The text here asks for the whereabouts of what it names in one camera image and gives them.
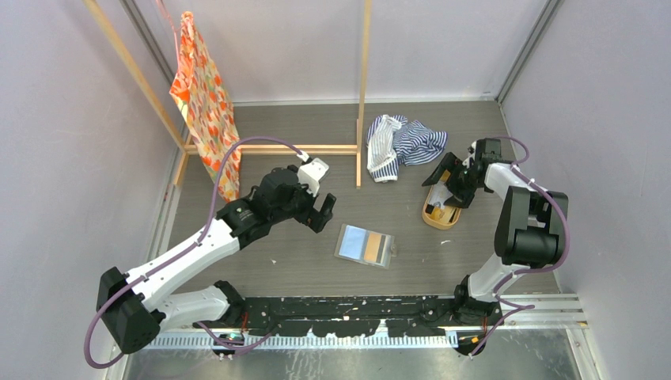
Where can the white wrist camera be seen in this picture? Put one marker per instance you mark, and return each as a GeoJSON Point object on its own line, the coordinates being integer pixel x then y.
{"type": "Point", "coordinates": [311, 174]}
{"type": "Point", "coordinates": [472, 150]}

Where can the clear grey card holder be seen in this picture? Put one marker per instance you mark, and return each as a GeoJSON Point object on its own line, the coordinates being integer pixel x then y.
{"type": "Point", "coordinates": [351, 244]}

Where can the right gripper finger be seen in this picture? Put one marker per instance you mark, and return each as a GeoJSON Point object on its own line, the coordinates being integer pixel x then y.
{"type": "Point", "coordinates": [446, 165]}
{"type": "Point", "coordinates": [461, 200]}

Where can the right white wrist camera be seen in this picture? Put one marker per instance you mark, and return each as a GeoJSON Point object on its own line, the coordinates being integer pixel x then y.
{"type": "Point", "coordinates": [472, 150]}

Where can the blue white striped cloth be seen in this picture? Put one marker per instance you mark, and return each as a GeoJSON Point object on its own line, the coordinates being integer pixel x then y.
{"type": "Point", "coordinates": [393, 140]}

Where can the gold card in tray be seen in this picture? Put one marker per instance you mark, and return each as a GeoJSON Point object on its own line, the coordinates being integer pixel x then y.
{"type": "Point", "coordinates": [444, 215]}

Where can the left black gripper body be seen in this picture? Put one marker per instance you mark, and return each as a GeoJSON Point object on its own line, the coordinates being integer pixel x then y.
{"type": "Point", "coordinates": [301, 206]}

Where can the silver VIP card front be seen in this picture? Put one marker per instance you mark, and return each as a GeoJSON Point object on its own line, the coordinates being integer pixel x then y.
{"type": "Point", "coordinates": [439, 193]}

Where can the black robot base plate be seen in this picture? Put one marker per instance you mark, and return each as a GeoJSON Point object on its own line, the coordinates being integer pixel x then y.
{"type": "Point", "coordinates": [400, 316]}

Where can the aluminium rail frame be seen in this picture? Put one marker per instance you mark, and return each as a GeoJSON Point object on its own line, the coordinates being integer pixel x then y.
{"type": "Point", "coordinates": [520, 312]}

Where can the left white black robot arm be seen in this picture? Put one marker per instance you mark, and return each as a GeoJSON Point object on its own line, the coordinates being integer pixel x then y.
{"type": "Point", "coordinates": [137, 305]}

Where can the gold VIP card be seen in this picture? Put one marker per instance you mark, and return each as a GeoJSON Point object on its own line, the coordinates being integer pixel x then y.
{"type": "Point", "coordinates": [375, 248]}

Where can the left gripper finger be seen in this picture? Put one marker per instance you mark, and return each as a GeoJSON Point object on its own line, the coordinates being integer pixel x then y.
{"type": "Point", "coordinates": [317, 221]}
{"type": "Point", "coordinates": [327, 206]}

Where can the orange floral cloth bag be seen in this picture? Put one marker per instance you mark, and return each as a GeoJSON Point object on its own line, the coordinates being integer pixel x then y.
{"type": "Point", "coordinates": [201, 97]}

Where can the yellow oval tray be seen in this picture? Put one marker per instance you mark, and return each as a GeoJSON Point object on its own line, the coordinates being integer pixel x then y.
{"type": "Point", "coordinates": [427, 210]}

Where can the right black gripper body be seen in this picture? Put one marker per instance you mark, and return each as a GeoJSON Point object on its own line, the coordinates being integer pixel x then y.
{"type": "Point", "coordinates": [461, 179]}

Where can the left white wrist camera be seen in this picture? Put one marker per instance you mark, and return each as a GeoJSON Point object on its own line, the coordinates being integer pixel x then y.
{"type": "Point", "coordinates": [311, 174]}

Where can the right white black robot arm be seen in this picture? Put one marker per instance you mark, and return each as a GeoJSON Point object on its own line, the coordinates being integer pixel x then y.
{"type": "Point", "coordinates": [531, 236]}

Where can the wooden rack frame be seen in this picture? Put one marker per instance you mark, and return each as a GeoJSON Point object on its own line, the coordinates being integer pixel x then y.
{"type": "Point", "coordinates": [282, 148]}

